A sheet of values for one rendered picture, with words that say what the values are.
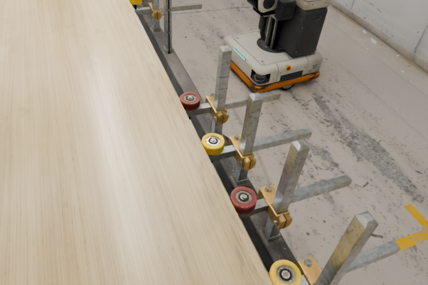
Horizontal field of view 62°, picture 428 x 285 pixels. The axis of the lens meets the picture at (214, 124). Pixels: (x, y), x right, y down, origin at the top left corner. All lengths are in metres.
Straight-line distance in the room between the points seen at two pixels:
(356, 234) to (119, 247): 0.58
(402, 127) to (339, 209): 1.08
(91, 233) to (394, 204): 1.95
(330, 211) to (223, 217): 1.35
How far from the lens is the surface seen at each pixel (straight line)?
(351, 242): 0.87
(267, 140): 1.36
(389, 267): 2.27
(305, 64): 3.08
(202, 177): 1.13
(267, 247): 1.26
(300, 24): 2.88
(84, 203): 1.10
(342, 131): 2.89
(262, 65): 2.86
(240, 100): 1.52
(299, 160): 0.97
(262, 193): 1.18
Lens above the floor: 1.77
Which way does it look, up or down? 42 degrees down
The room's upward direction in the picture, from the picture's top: 6 degrees clockwise
